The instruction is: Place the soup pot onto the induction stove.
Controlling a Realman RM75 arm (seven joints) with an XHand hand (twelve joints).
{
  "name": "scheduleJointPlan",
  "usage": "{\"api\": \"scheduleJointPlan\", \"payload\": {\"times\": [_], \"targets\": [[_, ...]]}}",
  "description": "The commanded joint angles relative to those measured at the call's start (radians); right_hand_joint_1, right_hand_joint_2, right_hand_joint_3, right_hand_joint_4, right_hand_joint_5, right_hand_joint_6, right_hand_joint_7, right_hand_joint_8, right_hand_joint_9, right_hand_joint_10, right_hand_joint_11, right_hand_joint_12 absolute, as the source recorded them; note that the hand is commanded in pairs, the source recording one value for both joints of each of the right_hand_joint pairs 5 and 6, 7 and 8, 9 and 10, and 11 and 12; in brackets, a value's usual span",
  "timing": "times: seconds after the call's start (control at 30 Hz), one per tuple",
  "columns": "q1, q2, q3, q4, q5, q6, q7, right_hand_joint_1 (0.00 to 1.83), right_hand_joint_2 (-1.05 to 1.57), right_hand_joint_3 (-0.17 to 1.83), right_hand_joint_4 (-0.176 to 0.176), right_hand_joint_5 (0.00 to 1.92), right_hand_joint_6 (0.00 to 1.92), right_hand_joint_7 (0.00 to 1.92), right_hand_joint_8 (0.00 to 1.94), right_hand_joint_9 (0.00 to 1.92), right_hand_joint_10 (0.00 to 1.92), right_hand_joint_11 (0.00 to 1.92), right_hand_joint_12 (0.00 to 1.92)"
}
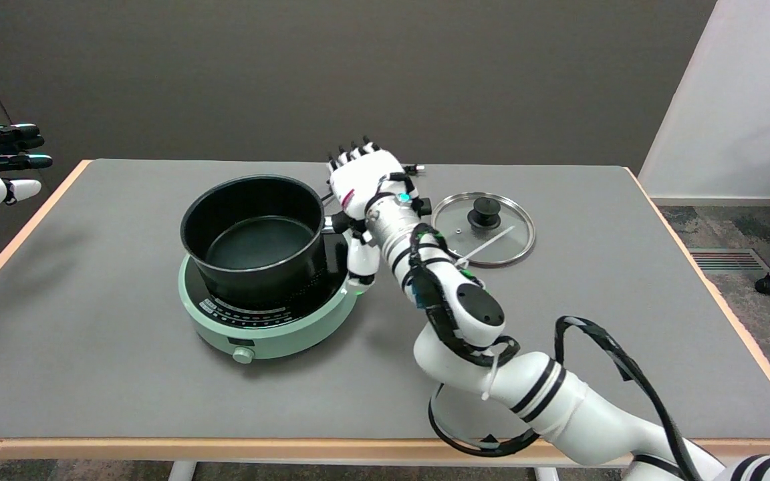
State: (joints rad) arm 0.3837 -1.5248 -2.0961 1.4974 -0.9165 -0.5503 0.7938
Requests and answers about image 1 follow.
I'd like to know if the white cable tie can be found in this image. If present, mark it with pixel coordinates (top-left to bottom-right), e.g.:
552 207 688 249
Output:
455 225 516 266

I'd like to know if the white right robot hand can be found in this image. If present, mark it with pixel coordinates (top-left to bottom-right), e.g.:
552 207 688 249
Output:
326 136 433 295

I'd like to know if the glass pot lid black knob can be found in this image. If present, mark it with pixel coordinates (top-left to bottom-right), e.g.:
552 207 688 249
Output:
430 191 537 269

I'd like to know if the green round induction stove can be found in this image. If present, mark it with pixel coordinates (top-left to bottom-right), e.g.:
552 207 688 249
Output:
177 231 360 365

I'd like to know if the black soup pot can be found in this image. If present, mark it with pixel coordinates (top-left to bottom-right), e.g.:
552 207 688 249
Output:
179 174 354 312

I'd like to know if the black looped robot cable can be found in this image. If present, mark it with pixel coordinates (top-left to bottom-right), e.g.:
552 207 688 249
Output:
553 315 708 481
427 383 541 459

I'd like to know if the black braided cable bundle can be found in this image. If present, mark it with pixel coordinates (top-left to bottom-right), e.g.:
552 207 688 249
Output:
401 223 521 367

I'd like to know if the grey table mat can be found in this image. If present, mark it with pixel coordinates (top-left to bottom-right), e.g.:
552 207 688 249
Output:
0 159 770 442

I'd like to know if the floor vent grille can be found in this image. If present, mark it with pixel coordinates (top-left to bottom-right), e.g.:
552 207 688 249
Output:
686 248 770 274

